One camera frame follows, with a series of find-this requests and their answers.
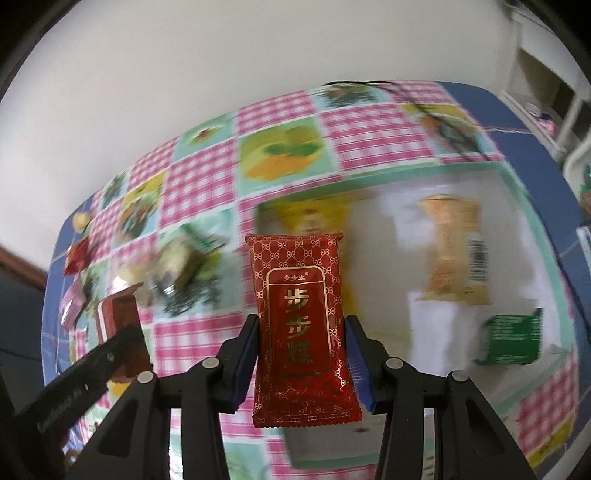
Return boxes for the yellow snack packet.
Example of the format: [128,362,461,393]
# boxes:
[270,196,361,315]

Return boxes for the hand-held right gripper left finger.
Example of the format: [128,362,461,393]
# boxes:
[76,314,259,480]

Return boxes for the black cable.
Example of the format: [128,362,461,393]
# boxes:
[323,78,490,162]

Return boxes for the green snack packet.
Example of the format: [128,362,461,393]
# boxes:
[475,308,543,366]

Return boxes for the tan barcode bread packet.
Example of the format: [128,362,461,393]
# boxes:
[416,195,492,306]

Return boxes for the red gold-patterned snack packet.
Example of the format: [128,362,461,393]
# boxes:
[245,232,362,429]

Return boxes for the pink checked tablecloth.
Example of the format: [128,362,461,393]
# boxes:
[39,80,591,480]

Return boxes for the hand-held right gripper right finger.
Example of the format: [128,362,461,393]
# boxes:
[345,315,539,480]

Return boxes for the teal cardboard box lid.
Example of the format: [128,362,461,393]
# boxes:
[253,161,580,467]

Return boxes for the white shelf unit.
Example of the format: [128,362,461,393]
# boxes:
[501,0,591,158]

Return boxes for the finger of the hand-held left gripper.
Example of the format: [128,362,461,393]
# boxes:
[73,323,146,394]

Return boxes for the pink snack packet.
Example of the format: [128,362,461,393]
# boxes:
[58,277,100,328]

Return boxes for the brown red snack packet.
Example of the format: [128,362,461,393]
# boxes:
[95,282,153,384]

